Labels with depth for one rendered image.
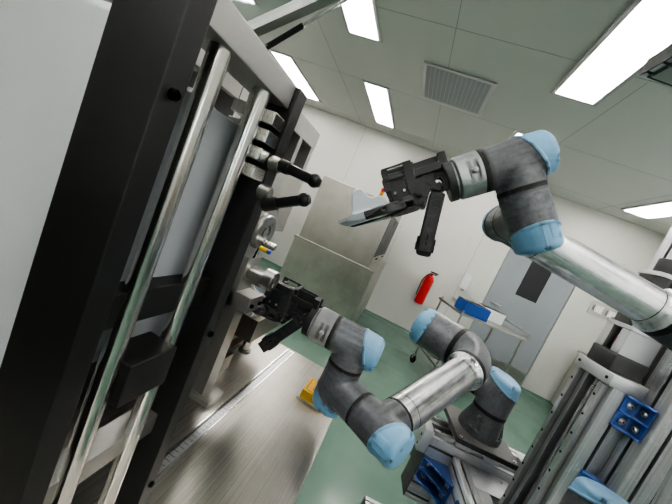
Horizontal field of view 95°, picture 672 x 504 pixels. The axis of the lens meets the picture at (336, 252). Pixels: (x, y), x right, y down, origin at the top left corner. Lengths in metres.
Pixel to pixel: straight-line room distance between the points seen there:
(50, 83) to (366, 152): 5.06
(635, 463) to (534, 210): 0.73
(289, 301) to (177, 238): 0.39
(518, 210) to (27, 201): 0.62
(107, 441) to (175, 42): 0.34
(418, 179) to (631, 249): 5.36
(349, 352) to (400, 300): 4.53
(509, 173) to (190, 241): 0.47
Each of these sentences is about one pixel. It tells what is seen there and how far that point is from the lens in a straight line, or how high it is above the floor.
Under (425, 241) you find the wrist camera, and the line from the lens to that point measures 0.56.
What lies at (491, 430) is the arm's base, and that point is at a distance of 1.34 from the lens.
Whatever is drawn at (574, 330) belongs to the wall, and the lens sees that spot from 5.68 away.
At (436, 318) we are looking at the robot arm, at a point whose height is 1.18.
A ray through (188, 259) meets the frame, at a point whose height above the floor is 1.25.
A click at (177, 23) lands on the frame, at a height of 1.40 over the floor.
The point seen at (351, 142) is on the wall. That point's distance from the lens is 5.43.
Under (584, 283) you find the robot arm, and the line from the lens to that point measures 0.76.
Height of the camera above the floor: 1.35
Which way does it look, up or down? 7 degrees down
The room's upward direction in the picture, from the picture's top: 24 degrees clockwise
